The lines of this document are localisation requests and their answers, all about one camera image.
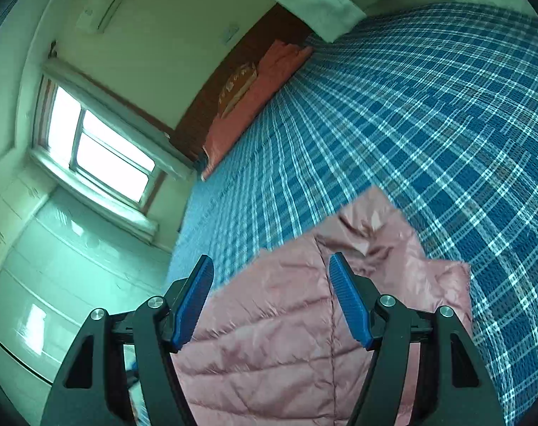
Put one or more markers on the window with white frame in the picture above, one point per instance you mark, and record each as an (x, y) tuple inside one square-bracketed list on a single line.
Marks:
[(79, 142)]

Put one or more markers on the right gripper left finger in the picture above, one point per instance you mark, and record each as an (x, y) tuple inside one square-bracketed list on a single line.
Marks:
[(92, 385)]

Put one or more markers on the red pillow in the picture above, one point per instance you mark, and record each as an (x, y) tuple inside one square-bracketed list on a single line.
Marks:
[(274, 69)]

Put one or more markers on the white wall socket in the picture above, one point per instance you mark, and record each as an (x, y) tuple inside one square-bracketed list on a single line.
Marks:
[(229, 33)]

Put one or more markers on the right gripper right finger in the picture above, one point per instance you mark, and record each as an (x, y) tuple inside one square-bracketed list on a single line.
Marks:
[(452, 387)]

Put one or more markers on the blue plaid bed sheet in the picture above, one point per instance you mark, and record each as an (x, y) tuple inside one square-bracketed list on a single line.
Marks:
[(438, 107)]

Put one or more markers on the embroidered brown cushion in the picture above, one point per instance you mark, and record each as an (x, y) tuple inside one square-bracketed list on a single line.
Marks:
[(236, 86)]

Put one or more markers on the pink puffer down jacket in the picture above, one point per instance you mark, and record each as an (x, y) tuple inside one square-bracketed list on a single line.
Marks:
[(272, 347)]

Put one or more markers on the white glass-door wardrobe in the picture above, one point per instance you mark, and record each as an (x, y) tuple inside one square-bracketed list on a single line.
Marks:
[(59, 260)]

